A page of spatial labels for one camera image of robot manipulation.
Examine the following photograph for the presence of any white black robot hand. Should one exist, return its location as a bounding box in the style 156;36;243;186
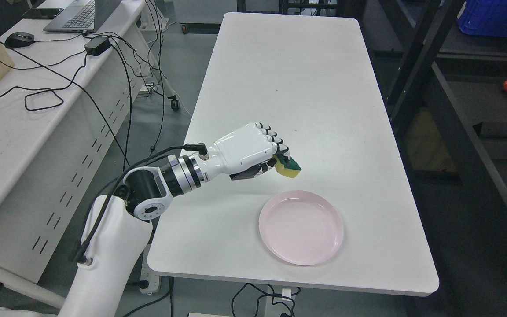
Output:
197;122;290;182

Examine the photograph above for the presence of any green yellow sponge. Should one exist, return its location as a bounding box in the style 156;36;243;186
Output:
273;154;302;178

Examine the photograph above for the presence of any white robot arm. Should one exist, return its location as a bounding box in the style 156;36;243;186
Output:
59;143;208;317

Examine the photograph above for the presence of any black metal shelf rack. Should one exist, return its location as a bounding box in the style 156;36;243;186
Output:
364;0;507;317

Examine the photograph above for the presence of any pink plate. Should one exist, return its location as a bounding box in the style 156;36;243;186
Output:
259;190;344;265

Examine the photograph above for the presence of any white table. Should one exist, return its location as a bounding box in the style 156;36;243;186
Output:
147;12;439;296

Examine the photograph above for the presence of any white power strip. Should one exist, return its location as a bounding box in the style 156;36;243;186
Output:
139;268;161;295

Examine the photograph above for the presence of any black power adapter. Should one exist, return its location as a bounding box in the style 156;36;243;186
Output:
84;35;111;56

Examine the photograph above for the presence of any white side desk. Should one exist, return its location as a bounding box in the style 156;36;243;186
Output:
0;0;166;283

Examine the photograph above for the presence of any grey laptop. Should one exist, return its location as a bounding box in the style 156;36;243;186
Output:
44;0;121;33

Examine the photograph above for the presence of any black smartphone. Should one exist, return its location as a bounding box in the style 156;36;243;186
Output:
22;8;64;19

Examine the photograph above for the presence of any black computer mouse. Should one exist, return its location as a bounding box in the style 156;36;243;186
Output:
4;32;36;49

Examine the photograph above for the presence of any blue plastic bin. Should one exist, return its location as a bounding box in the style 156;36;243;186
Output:
456;0;507;37

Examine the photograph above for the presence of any black looped cable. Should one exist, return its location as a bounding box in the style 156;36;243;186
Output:
0;53;88;111

